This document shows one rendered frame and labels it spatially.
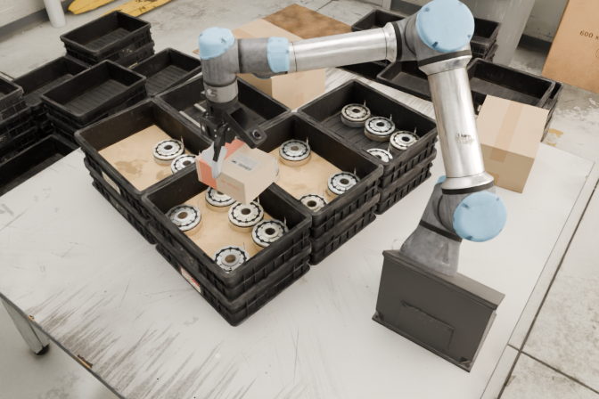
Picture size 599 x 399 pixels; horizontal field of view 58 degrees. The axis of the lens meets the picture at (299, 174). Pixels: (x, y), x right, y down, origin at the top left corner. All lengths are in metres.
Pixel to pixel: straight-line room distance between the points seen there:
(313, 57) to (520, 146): 0.89
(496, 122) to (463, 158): 0.79
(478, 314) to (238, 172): 0.65
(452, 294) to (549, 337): 1.26
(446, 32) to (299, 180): 0.73
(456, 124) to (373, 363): 0.65
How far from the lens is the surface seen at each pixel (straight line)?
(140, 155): 1.89
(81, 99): 2.89
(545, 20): 4.34
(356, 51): 1.33
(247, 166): 1.34
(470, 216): 1.24
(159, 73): 3.19
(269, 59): 1.18
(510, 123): 2.04
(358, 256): 1.69
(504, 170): 1.96
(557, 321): 2.61
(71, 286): 1.74
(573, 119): 3.77
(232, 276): 1.35
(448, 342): 1.47
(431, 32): 1.21
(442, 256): 1.39
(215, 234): 1.58
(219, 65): 1.19
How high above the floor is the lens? 2.00
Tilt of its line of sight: 42 degrees down
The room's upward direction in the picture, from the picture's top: straight up
